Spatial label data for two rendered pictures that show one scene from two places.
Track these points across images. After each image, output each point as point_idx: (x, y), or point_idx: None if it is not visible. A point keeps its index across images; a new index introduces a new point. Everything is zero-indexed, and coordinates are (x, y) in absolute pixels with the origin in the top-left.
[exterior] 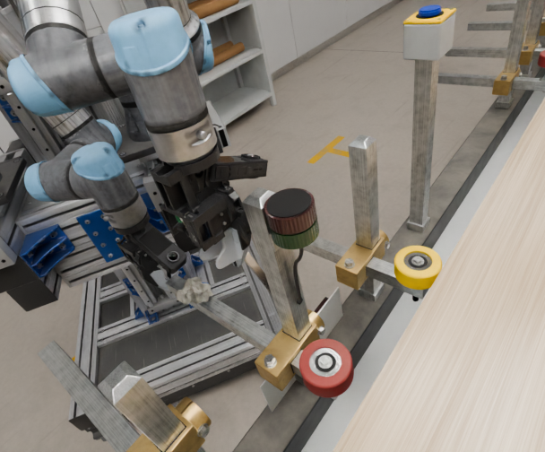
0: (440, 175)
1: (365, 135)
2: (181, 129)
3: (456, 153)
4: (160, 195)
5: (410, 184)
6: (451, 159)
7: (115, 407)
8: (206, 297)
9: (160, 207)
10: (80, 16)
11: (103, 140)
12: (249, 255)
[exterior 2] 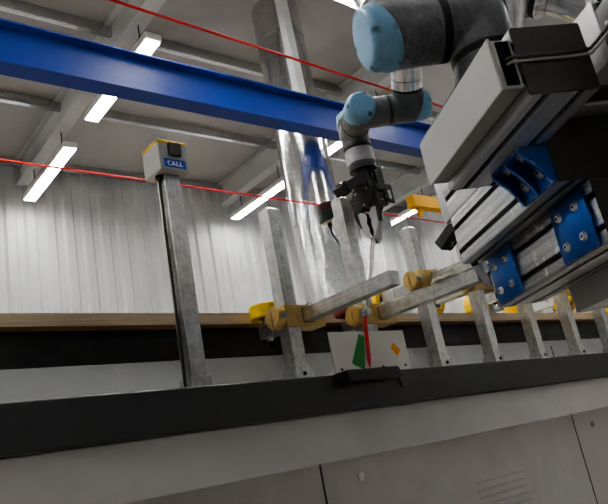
0: (81, 396)
1: (264, 208)
2: (364, 154)
3: None
4: (383, 179)
5: (198, 314)
6: (21, 401)
7: (458, 270)
8: (434, 282)
9: (390, 185)
10: (391, 78)
11: None
12: (370, 243)
